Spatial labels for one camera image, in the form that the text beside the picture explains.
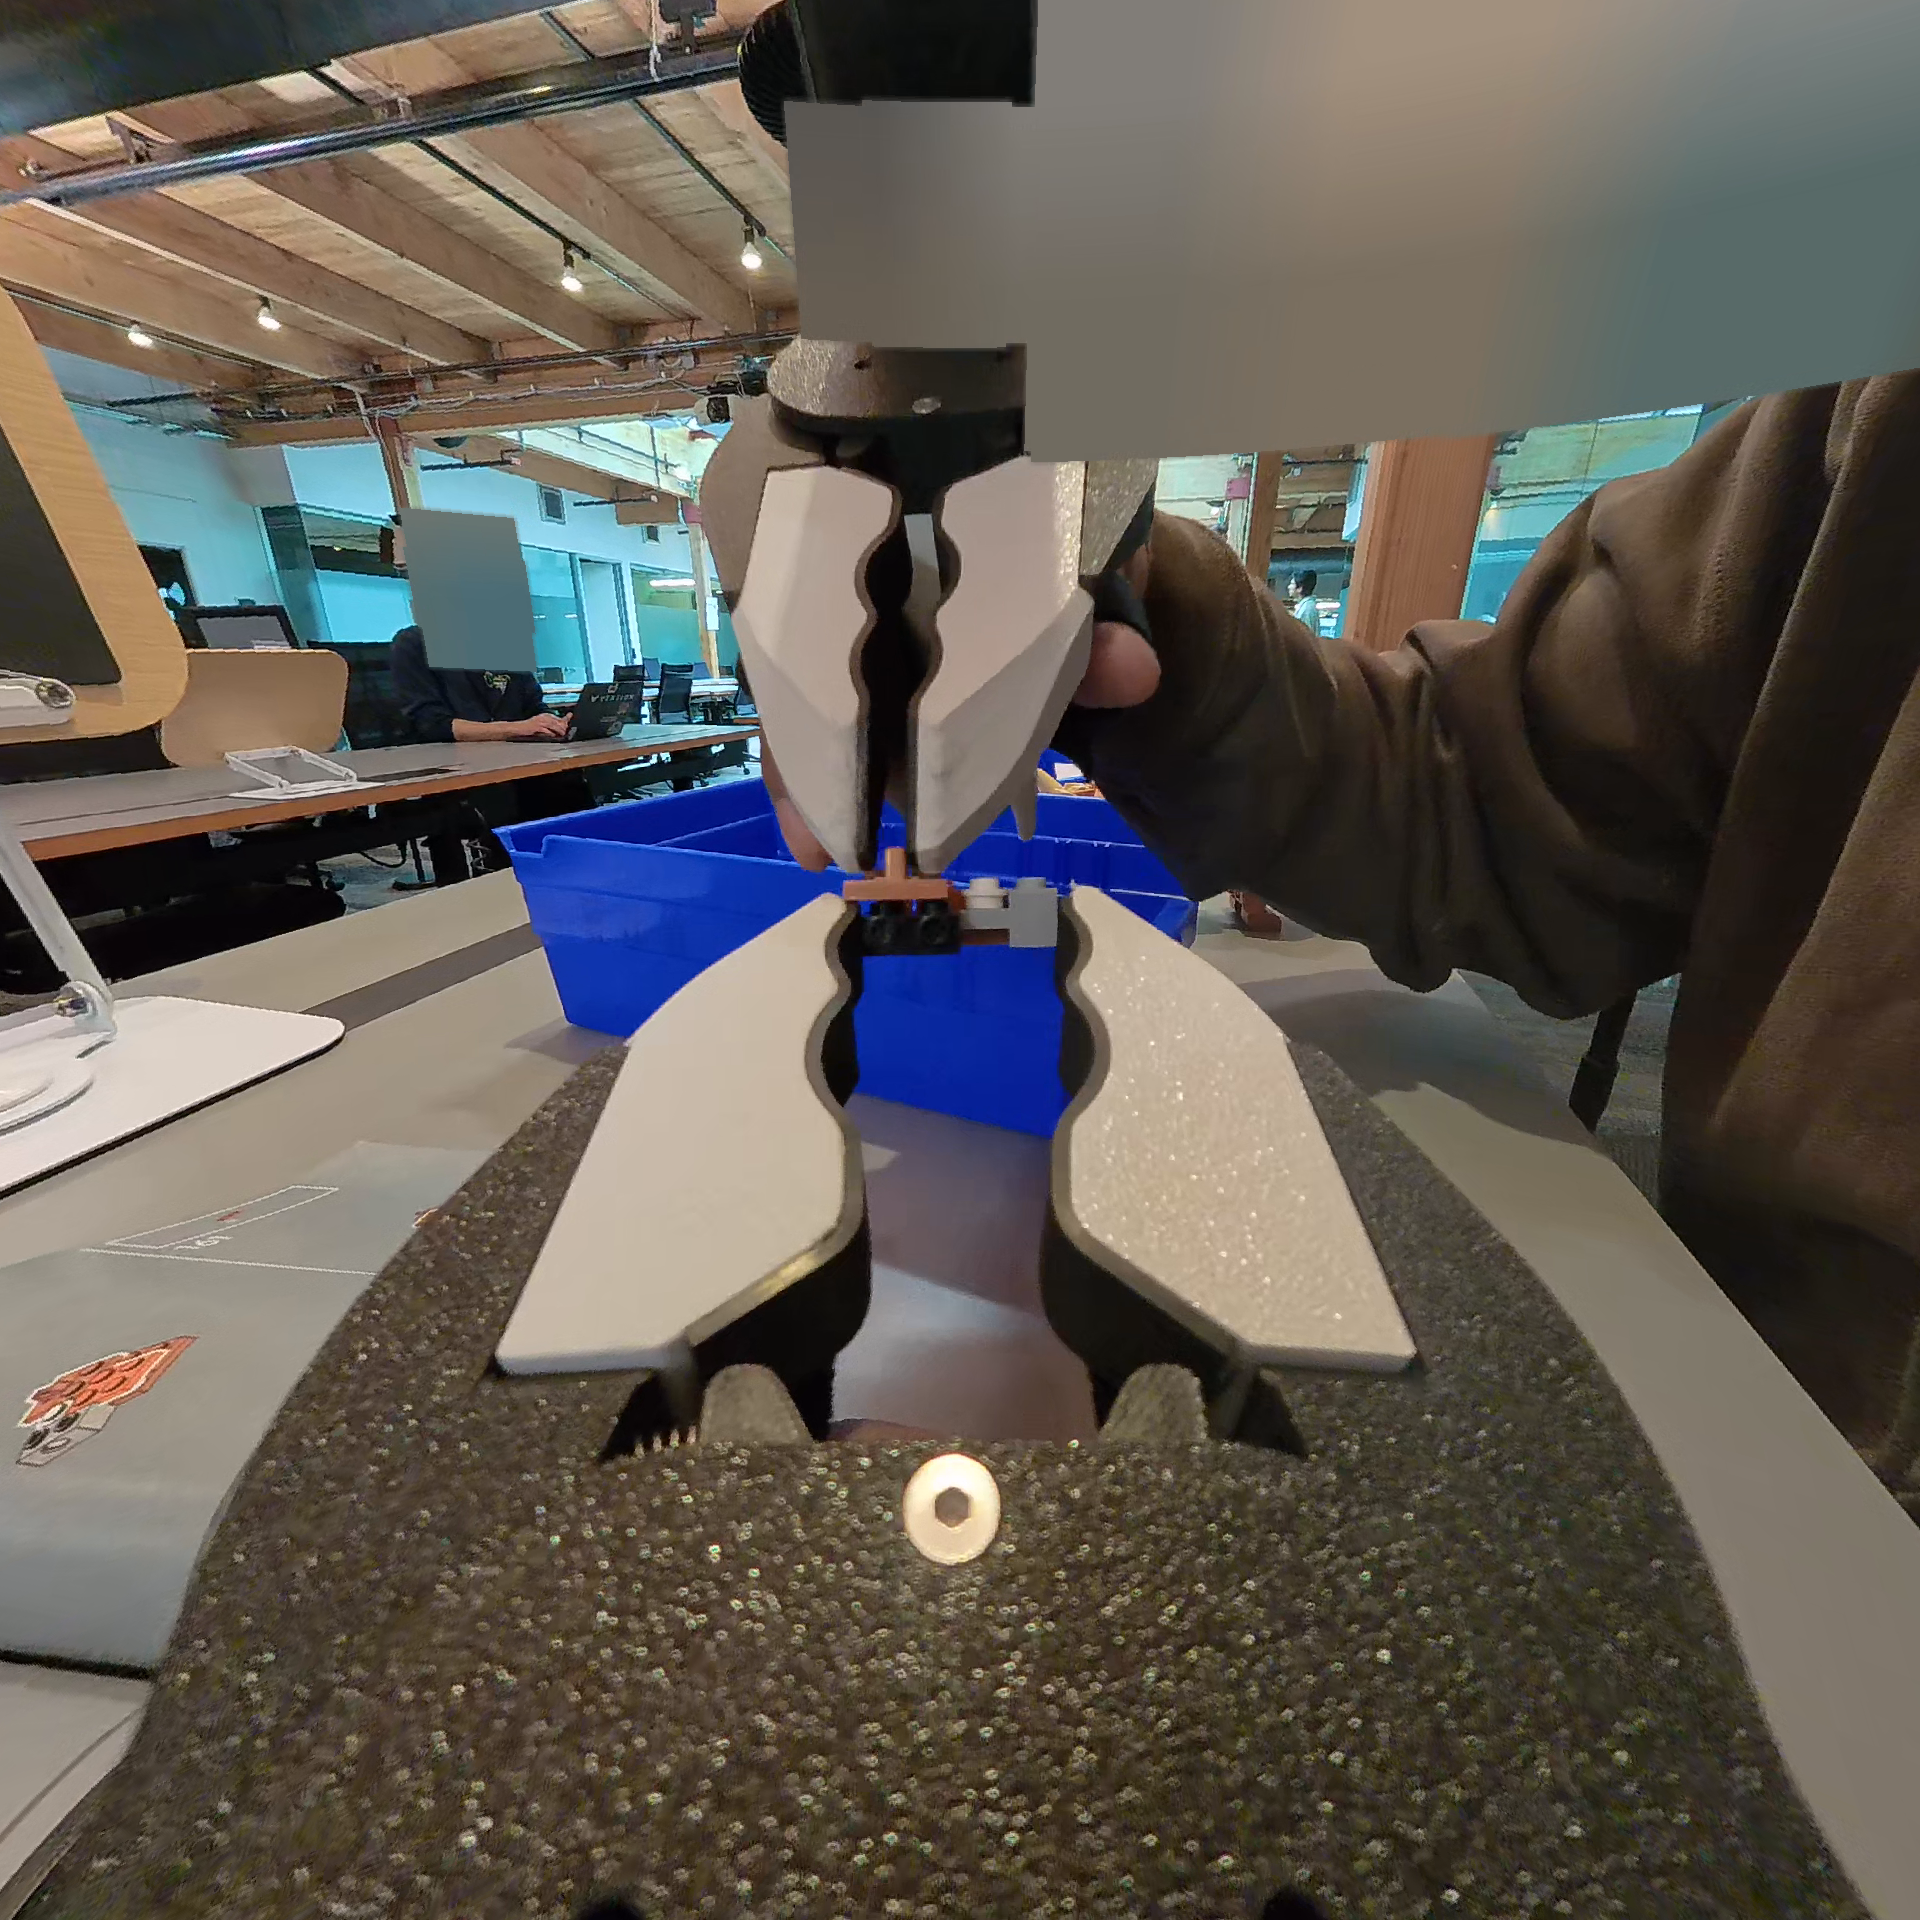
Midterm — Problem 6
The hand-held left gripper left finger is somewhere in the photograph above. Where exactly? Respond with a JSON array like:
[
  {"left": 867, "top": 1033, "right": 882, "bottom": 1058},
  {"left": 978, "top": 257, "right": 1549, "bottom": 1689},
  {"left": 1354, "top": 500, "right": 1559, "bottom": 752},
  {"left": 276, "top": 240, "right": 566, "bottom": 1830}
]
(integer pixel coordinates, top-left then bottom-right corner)
[{"left": 491, "top": 891, "right": 876, "bottom": 1404}]

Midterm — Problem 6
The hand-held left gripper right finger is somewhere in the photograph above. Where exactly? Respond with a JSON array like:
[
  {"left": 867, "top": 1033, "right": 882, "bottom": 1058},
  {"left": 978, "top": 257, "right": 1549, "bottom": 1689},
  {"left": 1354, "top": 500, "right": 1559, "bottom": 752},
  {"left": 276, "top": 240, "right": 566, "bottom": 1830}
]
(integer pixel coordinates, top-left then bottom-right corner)
[{"left": 1043, "top": 886, "right": 1421, "bottom": 1404}]

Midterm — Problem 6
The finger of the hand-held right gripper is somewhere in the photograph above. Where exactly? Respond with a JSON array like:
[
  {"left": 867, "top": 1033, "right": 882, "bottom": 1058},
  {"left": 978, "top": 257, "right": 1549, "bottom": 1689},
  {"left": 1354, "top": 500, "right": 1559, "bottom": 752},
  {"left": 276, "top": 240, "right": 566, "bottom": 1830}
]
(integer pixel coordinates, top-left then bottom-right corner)
[
  {"left": 908, "top": 458, "right": 1100, "bottom": 876},
  {"left": 732, "top": 468, "right": 906, "bottom": 876}
]

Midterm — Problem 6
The blue plastic bin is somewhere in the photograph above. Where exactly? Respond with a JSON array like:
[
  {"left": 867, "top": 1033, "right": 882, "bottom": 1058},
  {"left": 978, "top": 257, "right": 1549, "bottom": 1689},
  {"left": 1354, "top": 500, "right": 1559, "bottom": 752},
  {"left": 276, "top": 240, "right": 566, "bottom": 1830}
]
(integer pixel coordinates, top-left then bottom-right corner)
[{"left": 495, "top": 777, "right": 1202, "bottom": 1137}]

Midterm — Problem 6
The small orange toy brick assembly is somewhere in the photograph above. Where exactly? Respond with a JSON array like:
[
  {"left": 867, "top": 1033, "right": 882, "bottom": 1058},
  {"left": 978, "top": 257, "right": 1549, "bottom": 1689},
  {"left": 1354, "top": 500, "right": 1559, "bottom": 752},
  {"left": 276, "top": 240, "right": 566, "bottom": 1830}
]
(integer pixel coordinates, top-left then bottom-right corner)
[{"left": 858, "top": 873, "right": 1065, "bottom": 958}]

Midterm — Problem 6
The person's right forearm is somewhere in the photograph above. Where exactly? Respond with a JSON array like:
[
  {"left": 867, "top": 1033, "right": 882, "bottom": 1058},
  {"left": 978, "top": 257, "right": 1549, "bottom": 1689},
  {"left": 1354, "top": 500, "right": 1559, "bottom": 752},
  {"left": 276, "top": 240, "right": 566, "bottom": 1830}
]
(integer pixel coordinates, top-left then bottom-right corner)
[{"left": 1055, "top": 510, "right": 1695, "bottom": 1023}]

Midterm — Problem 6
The grey desk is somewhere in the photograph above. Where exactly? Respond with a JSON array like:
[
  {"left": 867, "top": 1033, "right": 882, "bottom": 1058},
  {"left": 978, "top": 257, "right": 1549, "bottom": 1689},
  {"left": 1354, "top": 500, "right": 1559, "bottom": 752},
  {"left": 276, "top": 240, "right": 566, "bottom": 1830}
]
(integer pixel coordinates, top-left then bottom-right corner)
[{"left": 0, "top": 863, "right": 1920, "bottom": 1920}]

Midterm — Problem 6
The person's right hand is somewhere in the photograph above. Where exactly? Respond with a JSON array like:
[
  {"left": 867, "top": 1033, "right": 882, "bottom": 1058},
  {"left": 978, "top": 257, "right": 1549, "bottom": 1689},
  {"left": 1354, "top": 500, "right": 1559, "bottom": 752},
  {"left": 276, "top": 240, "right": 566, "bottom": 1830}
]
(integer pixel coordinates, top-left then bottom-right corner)
[{"left": 1079, "top": 510, "right": 1169, "bottom": 714}]

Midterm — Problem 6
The row of black office chairs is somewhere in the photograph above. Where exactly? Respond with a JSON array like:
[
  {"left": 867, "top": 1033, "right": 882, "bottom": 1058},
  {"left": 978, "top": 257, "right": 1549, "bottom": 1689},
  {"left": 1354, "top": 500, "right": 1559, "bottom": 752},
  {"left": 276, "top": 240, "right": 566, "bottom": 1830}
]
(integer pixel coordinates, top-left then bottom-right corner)
[{"left": 609, "top": 660, "right": 735, "bottom": 723}]

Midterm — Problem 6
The wood-edged background table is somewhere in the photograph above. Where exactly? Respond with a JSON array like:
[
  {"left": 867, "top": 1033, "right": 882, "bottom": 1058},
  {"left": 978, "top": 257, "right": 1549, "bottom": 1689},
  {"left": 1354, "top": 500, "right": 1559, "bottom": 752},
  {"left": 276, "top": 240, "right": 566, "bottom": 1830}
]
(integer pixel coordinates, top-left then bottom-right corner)
[{"left": 0, "top": 724, "right": 758, "bottom": 864}]

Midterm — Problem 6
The toy brick instruction booklet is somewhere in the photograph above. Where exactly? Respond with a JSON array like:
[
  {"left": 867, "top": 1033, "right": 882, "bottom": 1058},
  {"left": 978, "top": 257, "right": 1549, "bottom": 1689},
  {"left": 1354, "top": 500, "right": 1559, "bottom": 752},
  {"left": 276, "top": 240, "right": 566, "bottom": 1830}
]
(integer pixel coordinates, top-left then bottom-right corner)
[{"left": 0, "top": 1140, "right": 495, "bottom": 1672}]

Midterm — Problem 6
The curved plywood board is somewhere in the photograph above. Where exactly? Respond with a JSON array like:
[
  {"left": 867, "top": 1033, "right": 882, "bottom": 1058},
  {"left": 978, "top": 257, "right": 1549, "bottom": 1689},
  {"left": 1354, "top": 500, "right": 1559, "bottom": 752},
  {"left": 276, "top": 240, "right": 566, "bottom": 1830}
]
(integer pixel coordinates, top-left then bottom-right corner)
[{"left": 162, "top": 647, "right": 349, "bottom": 768}]

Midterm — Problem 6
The person's brown hoodie torso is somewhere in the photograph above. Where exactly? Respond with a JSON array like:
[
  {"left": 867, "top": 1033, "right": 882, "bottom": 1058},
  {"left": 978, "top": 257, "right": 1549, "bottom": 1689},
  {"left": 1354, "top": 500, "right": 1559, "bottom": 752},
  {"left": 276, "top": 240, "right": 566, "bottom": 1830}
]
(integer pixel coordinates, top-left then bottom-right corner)
[{"left": 1500, "top": 369, "right": 1920, "bottom": 1488}]

